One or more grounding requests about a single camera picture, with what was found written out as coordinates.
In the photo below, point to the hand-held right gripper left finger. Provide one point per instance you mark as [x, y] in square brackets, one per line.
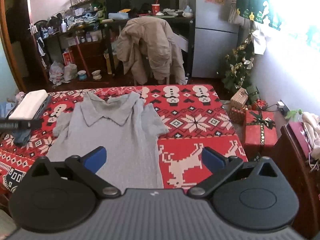
[96, 158]

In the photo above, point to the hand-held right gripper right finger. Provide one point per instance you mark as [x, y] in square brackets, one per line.
[212, 158]

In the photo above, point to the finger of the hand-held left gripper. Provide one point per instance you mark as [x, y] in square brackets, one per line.
[22, 124]

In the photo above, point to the grey polo shirt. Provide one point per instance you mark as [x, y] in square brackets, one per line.
[112, 135]

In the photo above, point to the folded blue jeans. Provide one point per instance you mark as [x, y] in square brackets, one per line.
[22, 137]

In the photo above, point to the white folded cloth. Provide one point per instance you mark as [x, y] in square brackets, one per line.
[27, 105]

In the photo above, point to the red patterned blanket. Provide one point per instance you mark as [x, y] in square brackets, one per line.
[200, 120]

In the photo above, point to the red gift box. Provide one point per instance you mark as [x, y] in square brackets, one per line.
[255, 135]

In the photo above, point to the white printed plastic bag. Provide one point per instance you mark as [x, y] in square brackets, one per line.
[57, 72]

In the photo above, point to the brown patterned gift box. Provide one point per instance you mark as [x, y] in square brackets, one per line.
[238, 98]

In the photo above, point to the pale plastic bag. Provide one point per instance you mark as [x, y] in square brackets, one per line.
[70, 72]

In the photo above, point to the green gift box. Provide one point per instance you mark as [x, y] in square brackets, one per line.
[253, 93]

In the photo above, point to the blue pet bowl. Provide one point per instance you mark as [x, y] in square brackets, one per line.
[82, 75]

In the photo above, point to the red carton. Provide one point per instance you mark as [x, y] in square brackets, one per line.
[68, 57]

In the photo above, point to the white pet bowl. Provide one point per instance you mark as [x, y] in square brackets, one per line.
[96, 75]

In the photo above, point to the wooden nightstand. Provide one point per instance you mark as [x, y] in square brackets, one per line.
[297, 167]

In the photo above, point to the white power strip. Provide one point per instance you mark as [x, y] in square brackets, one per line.
[283, 108]

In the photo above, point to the red broom stick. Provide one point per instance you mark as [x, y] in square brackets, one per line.
[83, 61]

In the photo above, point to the small Christmas tree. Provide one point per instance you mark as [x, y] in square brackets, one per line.
[237, 72]

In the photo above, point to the cluttered wooden shelf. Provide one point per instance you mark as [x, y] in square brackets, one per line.
[95, 52]

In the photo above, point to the cream cloth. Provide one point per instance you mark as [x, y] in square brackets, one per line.
[311, 122]

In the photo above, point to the white pump bottle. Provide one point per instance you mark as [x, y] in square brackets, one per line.
[64, 26]

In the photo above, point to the silver refrigerator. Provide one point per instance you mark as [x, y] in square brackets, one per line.
[215, 50]

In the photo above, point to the beige jacket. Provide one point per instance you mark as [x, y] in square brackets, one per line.
[150, 45]

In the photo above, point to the black computer tower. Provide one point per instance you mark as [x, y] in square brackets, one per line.
[116, 2]

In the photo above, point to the red paper cup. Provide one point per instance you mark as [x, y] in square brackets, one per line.
[155, 10]

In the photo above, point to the green printed curtain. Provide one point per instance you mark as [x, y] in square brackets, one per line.
[252, 0]

